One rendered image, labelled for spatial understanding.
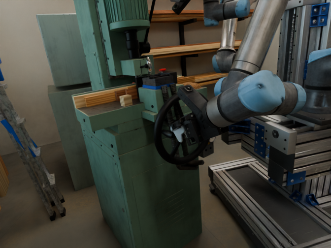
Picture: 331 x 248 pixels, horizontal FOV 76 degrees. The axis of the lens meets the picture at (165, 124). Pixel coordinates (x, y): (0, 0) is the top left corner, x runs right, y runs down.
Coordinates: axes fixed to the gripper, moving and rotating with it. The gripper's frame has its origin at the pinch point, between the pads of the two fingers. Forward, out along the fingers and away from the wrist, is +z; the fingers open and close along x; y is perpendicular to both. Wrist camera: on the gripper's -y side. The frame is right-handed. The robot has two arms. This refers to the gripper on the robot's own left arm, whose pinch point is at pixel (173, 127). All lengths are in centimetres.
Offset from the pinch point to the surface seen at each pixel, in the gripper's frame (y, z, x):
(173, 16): -158, 142, 163
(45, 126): -84, 267, -20
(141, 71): -31.0, 22.7, 10.1
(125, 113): -13.2, 19.6, -5.7
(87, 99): -25.8, 30.2, -14.7
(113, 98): -24.3, 31.1, -3.8
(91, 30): -61, 34, -1
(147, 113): -9.8, 15.6, 1.3
